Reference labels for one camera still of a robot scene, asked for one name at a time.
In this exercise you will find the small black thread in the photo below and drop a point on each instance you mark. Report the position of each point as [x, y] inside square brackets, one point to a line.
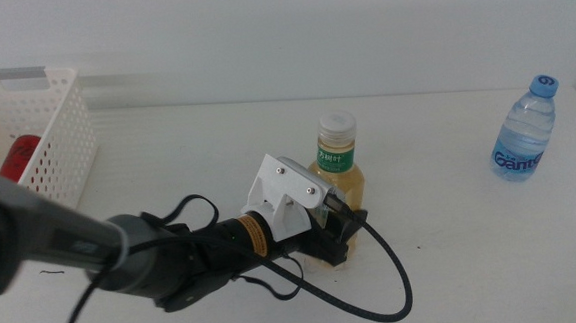
[51, 271]

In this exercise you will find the red cola can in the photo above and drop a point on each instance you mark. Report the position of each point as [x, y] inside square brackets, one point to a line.
[19, 155]

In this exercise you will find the yellow tea bottle white cap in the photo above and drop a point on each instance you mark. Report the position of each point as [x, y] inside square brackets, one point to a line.
[337, 138]

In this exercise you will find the white perforated plastic basket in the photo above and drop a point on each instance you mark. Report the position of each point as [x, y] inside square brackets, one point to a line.
[68, 125]

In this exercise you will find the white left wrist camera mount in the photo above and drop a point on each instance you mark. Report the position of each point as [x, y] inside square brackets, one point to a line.
[285, 192]

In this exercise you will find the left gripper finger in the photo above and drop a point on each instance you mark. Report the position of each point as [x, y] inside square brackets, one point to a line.
[356, 222]

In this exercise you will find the clear water bottle blue cap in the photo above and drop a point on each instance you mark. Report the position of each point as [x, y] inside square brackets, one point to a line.
[522, 137]

